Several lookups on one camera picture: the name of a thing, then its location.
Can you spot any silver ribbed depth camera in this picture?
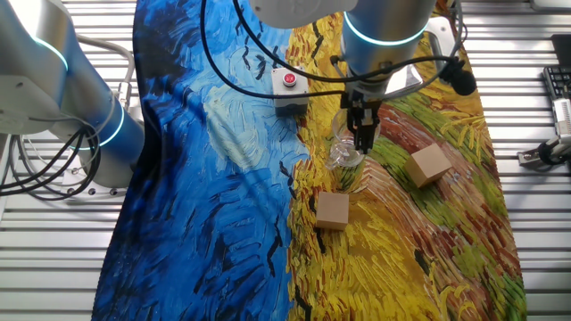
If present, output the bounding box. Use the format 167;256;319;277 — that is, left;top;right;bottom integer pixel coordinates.
551;97;571;141

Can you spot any black base cable bundle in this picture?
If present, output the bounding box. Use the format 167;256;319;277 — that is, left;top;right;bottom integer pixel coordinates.
0;125;103;202

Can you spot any clear wine glass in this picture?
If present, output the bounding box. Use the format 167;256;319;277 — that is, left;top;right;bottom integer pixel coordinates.
324;107;383;171

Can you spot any Van Gogh print tablecloth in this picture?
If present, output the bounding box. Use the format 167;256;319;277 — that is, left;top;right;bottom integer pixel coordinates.
91;0;528;321

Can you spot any metal hose connector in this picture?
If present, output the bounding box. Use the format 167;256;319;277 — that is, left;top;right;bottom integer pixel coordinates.
116;80;134;113

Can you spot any black looped camera cable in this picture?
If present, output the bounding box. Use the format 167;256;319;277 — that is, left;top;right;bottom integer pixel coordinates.
535;140;559;168

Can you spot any metal camera mounting bracket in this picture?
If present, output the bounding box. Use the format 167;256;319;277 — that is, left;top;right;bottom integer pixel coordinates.
517;135;571;169

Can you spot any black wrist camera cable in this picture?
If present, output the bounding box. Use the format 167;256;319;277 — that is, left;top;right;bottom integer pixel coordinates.
231;0;452;85

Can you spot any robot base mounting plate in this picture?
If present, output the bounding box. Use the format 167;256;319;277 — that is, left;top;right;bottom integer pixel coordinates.
59;168;131;198

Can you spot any black rectangular object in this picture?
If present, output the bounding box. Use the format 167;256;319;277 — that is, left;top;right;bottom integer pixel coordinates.
550;33;571;69

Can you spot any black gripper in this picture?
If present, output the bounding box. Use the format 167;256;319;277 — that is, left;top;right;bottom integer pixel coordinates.
347;94;382;155

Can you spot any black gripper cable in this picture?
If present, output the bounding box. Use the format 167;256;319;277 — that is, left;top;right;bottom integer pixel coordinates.
198;0;354;101

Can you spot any black computer keyboard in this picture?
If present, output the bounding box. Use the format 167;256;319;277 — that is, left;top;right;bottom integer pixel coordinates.
542;65;571;103

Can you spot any grey box with red button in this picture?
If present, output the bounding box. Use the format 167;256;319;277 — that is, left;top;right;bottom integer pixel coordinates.
270;65;310;119

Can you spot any silver digital kitchen scale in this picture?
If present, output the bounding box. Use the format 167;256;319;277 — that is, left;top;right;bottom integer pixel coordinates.
384;65;425;100

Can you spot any light wooden cube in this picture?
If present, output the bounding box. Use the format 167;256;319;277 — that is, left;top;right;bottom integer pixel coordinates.
403;143;453;189
315;191;351;232

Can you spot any grey robot base hose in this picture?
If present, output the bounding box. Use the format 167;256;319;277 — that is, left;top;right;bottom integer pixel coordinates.
75;34;137;112

